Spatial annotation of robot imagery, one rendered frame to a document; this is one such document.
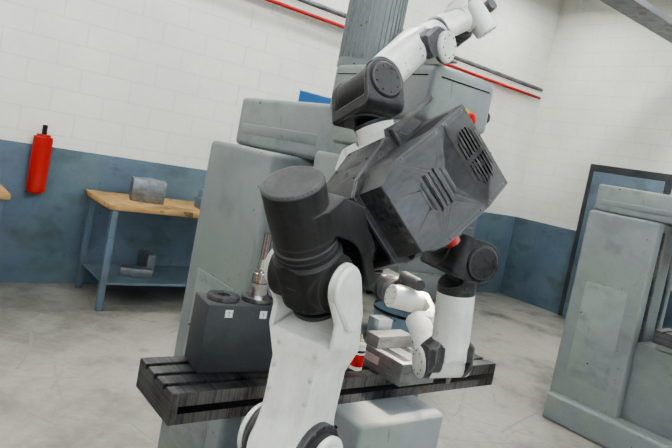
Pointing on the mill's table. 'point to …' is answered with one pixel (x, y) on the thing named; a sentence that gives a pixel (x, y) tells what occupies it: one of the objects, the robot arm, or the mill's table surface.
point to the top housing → (447, 88)
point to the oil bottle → (359, 356)
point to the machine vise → (392, 363)
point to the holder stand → (229, 333)
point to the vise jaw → (381, 339)
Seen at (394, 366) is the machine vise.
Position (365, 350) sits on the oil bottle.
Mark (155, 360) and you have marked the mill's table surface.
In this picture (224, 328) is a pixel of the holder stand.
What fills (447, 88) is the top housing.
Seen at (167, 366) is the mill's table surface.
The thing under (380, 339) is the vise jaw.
